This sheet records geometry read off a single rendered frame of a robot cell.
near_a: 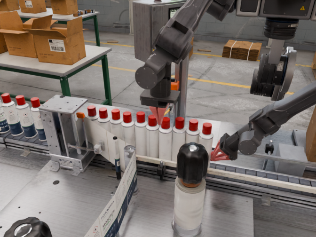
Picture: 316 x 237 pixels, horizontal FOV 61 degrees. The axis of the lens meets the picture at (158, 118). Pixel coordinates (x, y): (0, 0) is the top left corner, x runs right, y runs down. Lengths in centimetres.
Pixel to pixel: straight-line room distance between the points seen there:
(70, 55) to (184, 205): 198
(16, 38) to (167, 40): 239
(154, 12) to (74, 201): 67
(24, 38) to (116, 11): 451
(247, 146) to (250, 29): 546
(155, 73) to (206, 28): 581
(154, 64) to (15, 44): 245
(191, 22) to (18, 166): 95
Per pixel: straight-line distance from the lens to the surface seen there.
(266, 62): 135
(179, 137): 100
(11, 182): 123
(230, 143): 98
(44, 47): 264
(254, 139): 89
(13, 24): 313
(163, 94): 72
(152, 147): 105
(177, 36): 66
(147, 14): 88
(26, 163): 130
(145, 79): 63
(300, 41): 635
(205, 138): 97
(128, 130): 104
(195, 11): 69
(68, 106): 99
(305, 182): 115
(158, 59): 64
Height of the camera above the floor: 159
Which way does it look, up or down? 31 degrees down
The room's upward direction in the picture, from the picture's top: straight up
